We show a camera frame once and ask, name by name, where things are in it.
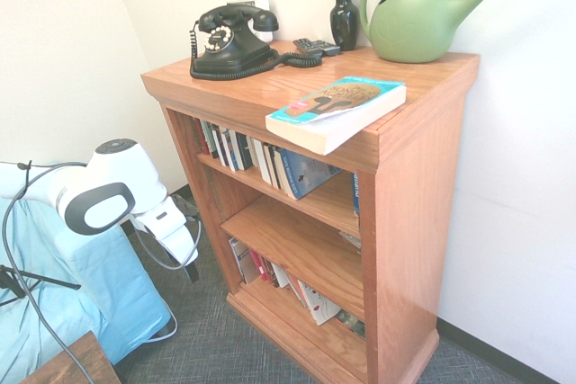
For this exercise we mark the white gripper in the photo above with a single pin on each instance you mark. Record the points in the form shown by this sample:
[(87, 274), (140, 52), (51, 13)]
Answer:
[(173, 235)]

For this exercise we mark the teal Song of Achilles book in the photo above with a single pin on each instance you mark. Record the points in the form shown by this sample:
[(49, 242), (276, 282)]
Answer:
[(342, 118)]

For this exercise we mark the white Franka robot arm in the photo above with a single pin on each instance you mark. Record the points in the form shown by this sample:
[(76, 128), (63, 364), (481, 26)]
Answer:
[(112, 168)]

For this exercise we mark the white gray book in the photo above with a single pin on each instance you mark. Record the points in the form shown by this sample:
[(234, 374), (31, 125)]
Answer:
[(245, 262)]

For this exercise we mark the red spine book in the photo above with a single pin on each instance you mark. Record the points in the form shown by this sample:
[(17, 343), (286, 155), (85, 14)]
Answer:
[(260, 267)]

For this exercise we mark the dark spine book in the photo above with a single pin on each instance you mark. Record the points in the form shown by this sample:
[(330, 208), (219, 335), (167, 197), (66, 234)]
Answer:
[(271, 274)]

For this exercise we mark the light blue cloth cover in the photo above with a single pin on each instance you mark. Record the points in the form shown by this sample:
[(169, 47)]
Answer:
[(112, 289)]

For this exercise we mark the plain white book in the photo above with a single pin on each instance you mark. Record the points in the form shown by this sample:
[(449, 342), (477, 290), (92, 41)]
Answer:
[(280, 277)]

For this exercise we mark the orange thin book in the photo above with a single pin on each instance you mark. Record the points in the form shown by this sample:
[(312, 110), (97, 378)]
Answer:
[(297, 289)]

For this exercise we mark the thin black spine book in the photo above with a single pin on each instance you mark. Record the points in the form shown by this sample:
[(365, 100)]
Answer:
[(219, 148)]

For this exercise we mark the black Shadow of Giant book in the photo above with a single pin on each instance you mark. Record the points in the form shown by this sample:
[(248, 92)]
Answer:
[(280, 177)]

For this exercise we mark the thick black spine book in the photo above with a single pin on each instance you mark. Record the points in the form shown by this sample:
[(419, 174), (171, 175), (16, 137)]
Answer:
[(243, 152)]

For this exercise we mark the white red spotted book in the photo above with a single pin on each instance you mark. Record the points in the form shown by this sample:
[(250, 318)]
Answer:
[(319, 305)]

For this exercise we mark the white green spine book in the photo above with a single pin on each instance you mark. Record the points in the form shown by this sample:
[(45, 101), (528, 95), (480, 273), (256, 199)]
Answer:
[(210, 141)]

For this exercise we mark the dark red book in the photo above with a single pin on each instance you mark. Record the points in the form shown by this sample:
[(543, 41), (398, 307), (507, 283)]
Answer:
[(202, 139)]

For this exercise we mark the black tripod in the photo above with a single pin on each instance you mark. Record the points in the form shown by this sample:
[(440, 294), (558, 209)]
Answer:
[(54, 282)]

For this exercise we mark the dark wooden table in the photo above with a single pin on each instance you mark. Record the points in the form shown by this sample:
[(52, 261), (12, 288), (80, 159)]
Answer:
[(85, 361)]

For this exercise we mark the blue Wiley paperback book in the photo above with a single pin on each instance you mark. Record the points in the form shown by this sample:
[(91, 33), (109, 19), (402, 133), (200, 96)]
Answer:
[(310, 175)]

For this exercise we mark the dark green book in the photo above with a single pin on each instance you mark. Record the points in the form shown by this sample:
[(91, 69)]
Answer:
[(353, 323)]

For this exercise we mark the blue hardcover book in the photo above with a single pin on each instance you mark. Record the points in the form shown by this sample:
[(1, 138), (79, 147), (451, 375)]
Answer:
[(355, 195)]

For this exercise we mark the wooden bookshelf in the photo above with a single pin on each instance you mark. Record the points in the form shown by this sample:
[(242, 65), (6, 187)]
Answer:
[(405, 222)]

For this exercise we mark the black telephone handset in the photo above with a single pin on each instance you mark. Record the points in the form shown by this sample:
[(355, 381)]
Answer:
[(265, 20)]

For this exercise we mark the black glossy vase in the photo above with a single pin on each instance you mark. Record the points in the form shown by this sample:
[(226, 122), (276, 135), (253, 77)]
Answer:
[(344, 20)]

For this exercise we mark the green plastic watering can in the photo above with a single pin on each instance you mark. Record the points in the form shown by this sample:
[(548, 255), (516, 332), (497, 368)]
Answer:
[(414, 29)]

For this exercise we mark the white wall plate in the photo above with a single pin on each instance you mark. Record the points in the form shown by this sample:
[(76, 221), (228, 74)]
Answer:
[(263, 1)]

